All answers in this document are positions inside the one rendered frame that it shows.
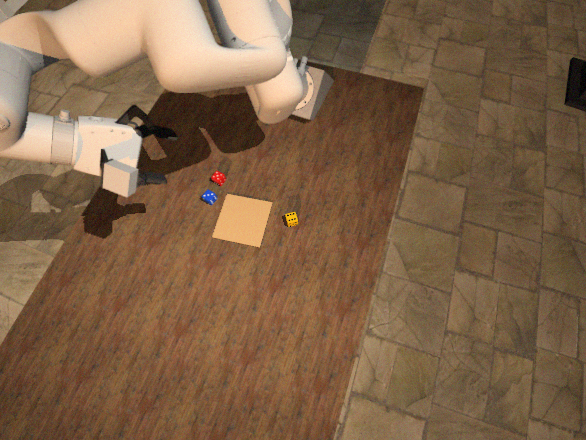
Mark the red die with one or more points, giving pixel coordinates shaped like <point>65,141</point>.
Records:
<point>218,178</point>

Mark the yellow die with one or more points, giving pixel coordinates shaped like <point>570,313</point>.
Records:
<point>291,219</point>

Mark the peach flat mat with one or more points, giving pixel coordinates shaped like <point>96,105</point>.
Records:
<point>242,220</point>

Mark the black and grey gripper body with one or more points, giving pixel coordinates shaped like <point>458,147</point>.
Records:
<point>91,134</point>

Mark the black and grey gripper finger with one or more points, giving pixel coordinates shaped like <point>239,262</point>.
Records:
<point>150,178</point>
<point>148,128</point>

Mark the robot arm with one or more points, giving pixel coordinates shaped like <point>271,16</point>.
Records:
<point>102,37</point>

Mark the blue die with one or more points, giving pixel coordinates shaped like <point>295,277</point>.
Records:
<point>209,197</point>

